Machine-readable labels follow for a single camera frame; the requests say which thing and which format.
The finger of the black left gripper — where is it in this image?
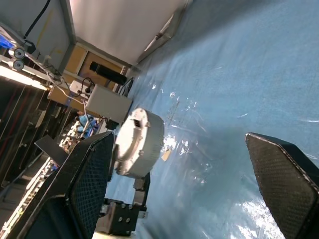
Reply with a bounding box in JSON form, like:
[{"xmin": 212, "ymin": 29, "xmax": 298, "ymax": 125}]
[{"xmin": 133, "ymin": 172, "xmax": 152, "ymax": 207}]

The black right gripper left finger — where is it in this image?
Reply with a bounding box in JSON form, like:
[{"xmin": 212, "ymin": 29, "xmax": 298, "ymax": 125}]
[{"xmin": 4, "ymin": 131, "xmax": 115, "ymax": 239}]

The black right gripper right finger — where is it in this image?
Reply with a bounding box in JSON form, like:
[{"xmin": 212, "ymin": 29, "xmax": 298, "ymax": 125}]
[{"xmin": 245, "ymin": 132, "xmax": 319, "ymax": 239}]

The grey motor housing with windings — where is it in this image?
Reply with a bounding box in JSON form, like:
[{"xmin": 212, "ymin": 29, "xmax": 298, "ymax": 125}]
[{"xmin": 119, "ymin": 111, "xmax": 165, "ymax": 179}]

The small beige tape scrap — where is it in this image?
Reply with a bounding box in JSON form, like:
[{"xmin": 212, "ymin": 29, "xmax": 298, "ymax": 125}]
[{"xmin": 160, "ymin": 149, "xmax": 172, "ymax": 162}]

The black flat panel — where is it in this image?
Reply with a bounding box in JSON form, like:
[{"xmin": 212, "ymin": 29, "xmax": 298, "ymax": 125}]
[{"xmin": 34, "ymin": 135, "xmax": 68, "ymax": 166}]

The light grey box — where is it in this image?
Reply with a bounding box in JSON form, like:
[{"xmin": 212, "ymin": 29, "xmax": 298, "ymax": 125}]
[{"xmin": 86, "ymin": 84, "xmax": 133, "ymax": 124}]

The white power strip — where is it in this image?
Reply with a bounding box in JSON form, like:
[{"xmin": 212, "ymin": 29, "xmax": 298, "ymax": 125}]
[{"xmin": 69, "ymin": 80, "xmax": 94, "ymax": 97}]

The black cylinder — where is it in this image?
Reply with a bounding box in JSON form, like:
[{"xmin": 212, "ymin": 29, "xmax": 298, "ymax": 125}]
[{"xmin": 89, "ymin": 61, "xmax": 127, "ymax": 84}]

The tan wooden crate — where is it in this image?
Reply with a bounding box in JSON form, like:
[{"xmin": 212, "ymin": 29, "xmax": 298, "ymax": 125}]
[{"xmin": 47, "ymin": 42, "xmax": 130, "ymax": 105}]

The bright strip light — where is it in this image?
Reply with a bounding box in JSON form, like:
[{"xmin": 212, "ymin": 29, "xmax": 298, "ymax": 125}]
[{"xmin": 0, "ymin": 63, "xmax": 50, "ymax": 90}]

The white foam board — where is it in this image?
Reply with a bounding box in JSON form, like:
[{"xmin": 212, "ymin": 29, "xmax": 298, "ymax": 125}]
[{"xmin": 69, "ymin": 0, "xmax": 192, "ymax": 65}]

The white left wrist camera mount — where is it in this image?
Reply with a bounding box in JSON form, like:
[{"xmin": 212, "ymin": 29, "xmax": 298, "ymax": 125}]
[{"xmin": 93, "ymin": 230, "xmax": 133, "ymax": 239}]

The thin white cable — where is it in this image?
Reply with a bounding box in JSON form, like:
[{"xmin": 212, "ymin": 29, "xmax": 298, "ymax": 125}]
[{"xmin": 32, "ymin": 57, "xmax": 88, "ymax": 113}]

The grey aluminium frame post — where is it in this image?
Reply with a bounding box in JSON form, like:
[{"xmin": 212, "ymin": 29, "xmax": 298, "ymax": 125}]
[{"xmin": 59, "ymin": 0, "xmax": 77, "ymax": 65}]

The thick black hanging cable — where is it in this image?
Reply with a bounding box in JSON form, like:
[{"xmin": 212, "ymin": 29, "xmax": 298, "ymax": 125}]
[{"xmin": 23, "ymin": 0, "xmax": 52, "ymax": 40}]

